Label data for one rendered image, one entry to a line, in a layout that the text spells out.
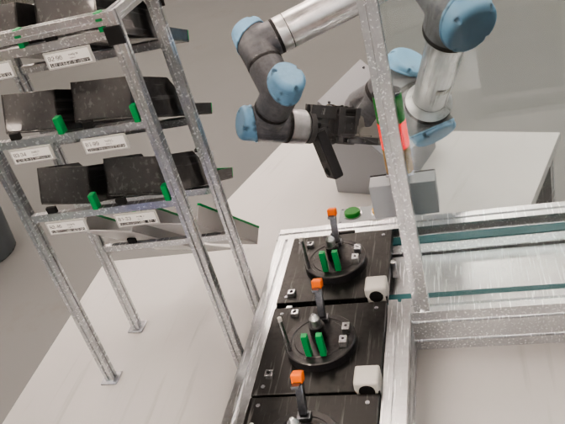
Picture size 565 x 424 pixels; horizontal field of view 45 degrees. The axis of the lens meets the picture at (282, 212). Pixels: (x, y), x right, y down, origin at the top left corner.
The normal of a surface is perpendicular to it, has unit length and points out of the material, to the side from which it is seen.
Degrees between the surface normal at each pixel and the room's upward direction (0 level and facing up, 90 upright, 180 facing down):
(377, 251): 0
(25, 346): 0
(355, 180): 90
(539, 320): 90
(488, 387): 0
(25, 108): 65
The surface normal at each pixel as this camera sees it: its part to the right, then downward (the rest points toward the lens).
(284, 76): 0.35, -0.52
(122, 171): -0.40, 0.16
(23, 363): -0.24, -0.83
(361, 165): -0.49, 0.55
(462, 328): -0.18, 0.55
